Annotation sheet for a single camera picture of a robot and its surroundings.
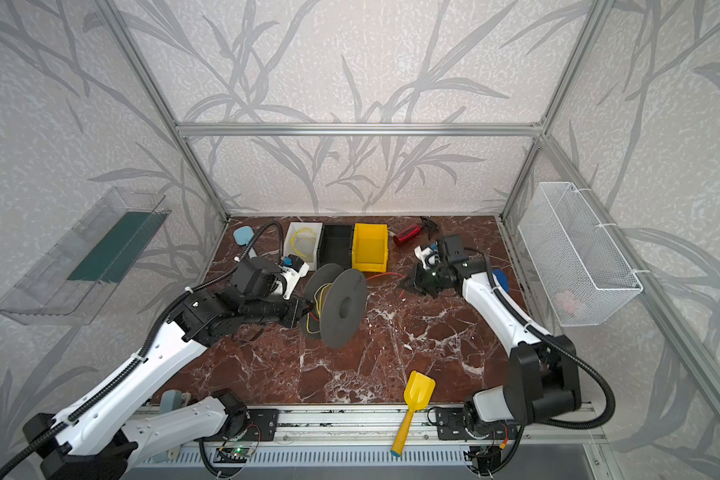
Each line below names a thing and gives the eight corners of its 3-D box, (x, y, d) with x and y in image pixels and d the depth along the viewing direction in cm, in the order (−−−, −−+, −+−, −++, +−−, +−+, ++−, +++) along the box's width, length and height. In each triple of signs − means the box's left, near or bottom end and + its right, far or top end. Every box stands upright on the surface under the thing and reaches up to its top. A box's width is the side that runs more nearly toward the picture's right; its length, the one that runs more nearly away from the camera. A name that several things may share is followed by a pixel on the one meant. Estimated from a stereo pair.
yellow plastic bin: (352, 274, 105) (350, 263, 99) (355, 235, 117) (353, 223, 111) (387, 274, 105) (388, 263, 99) (387, 235, 117) (387, 223, 111)
